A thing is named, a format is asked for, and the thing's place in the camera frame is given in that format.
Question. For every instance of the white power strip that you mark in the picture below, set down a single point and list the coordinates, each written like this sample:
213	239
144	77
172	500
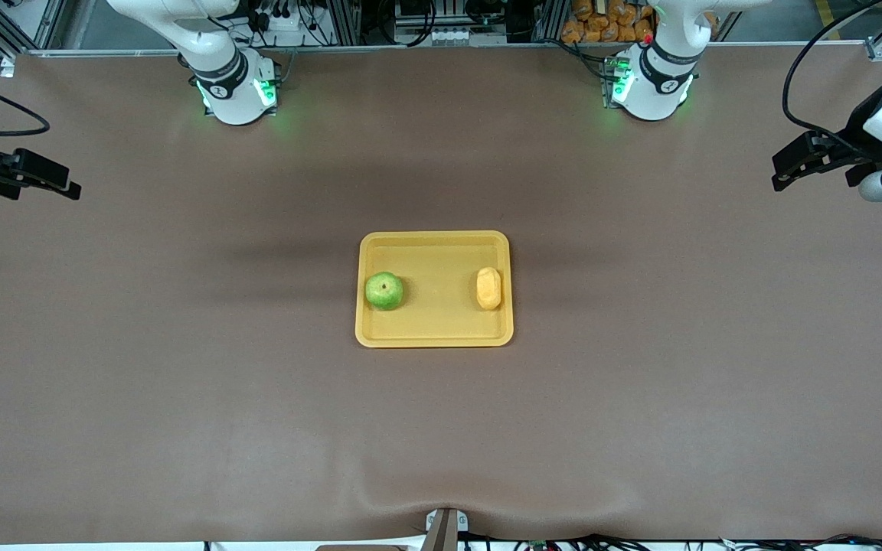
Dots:
292	19

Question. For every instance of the green apple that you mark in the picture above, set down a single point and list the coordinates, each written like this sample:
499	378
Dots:
384	293

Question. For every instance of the small white terminal block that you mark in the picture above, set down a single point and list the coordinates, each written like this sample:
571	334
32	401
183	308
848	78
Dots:
452	35

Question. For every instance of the yellow plastic tray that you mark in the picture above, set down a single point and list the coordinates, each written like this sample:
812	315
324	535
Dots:
437	321

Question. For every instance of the large table cover mat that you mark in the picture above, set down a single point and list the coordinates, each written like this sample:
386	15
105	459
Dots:
441	428

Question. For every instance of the silver table edge rail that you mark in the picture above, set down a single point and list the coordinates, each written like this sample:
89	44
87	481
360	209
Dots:
410	47

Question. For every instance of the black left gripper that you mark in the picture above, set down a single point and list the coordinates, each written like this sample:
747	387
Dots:
864	130

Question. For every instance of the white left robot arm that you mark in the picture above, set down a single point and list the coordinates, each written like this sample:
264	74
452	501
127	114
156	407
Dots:
655	84

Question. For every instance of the orange packaged snacks pile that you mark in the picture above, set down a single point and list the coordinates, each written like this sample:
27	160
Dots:
605	23

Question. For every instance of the table edge clamp bracket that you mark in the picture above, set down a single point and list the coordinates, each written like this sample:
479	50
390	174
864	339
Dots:
445	529

